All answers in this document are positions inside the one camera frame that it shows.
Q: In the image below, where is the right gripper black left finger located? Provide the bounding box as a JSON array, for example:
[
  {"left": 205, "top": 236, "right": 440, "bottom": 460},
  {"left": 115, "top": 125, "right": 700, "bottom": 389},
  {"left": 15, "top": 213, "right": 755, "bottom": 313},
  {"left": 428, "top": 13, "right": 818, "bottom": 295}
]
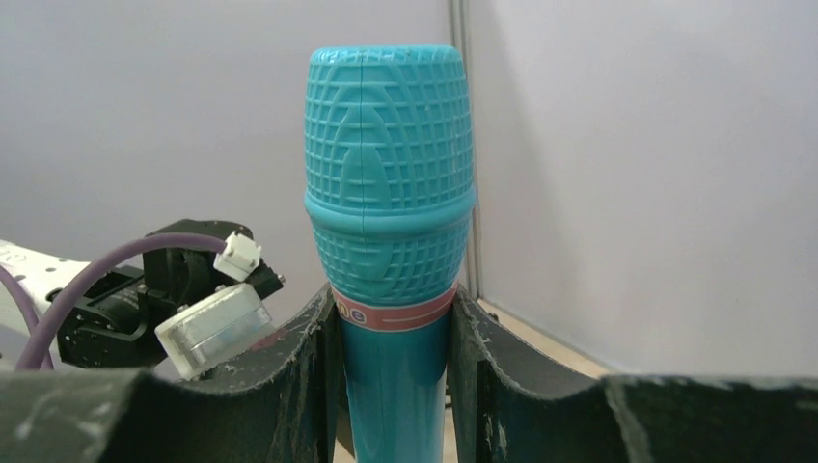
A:
[{"left": 1, "top": 287, "right": 340, "bottom": 462}]

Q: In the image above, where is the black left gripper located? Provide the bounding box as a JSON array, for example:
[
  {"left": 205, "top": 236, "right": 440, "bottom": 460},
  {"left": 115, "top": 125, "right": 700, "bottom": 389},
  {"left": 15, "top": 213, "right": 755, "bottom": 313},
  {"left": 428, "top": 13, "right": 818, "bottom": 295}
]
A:
[{"left": 56, "top": 219, "right": 286, "bottom": 370}]

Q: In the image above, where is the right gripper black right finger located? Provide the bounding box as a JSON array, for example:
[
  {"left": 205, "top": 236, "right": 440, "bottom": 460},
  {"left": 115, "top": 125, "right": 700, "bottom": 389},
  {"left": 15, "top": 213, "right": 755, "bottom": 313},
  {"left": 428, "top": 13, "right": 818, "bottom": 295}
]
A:
[{"left": 448, "top": 288, "right": 817, "bottom": 462}]

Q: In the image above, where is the cyan toy microphone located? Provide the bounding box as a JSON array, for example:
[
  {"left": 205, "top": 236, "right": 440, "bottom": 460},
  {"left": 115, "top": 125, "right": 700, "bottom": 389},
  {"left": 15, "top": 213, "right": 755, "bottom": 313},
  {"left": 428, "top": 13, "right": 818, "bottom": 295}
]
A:
[{"left": 304, "top": 45, "right": 477, "bottom": 462}]

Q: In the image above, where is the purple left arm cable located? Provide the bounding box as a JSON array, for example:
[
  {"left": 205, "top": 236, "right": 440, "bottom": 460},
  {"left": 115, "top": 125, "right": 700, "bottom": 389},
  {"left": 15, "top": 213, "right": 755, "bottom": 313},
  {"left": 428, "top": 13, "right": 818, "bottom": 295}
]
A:
[{"left": 0, "top": 231, "right": 263, "bottom": 372}]

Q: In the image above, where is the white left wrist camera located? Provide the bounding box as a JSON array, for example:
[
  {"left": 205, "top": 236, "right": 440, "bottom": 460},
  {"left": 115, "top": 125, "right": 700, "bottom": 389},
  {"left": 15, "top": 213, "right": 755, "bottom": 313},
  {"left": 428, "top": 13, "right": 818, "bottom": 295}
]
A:
[{"left": 154, "top": 283, "right": 276, "bottom": 380}]

